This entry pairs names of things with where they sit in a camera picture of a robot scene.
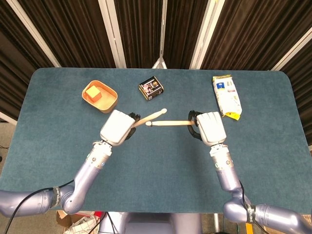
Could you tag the blue felt table cover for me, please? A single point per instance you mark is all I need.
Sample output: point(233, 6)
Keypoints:
point(156, 170)

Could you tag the orange oval tray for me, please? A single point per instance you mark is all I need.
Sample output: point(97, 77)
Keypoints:
point(107, 104)

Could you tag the dark rectangular tin can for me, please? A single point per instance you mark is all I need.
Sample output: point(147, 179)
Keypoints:
point(151, 88)

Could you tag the dark brown curtain panel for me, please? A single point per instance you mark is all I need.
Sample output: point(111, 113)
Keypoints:
point(73, 31)
point(256, 31)
point(182, 31)
point(302, 80)
point(14, 61)
point(139, 31)

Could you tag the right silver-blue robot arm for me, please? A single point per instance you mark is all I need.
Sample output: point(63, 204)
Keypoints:
point(226, 175)

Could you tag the brown cardboard box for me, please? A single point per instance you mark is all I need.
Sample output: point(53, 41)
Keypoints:
point(70, 223)

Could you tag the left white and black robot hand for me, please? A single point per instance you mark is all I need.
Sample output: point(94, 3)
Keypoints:
point(117, 128)

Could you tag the thin white stand pole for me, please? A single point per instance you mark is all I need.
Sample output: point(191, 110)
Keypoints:
point(162, 36)

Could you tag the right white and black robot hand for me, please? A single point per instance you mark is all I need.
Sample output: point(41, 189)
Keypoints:
point(210, 128)

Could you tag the white and yellow snack bag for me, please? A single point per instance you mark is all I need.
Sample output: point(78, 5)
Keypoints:
point(228, 97)

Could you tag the yellow-orange cube block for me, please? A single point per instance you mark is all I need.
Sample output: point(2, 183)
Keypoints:
point(93, 93)

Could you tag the light wooden drumstick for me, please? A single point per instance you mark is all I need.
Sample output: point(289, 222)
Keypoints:
point(170, 122)
point(153, 116)

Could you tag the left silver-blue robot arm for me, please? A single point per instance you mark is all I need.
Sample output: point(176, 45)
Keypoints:
point(85, 175)

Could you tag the white frame post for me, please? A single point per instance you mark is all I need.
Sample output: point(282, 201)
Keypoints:
point(204, 36)
point(112, 34)
point(292, 51)
point(34, 34)

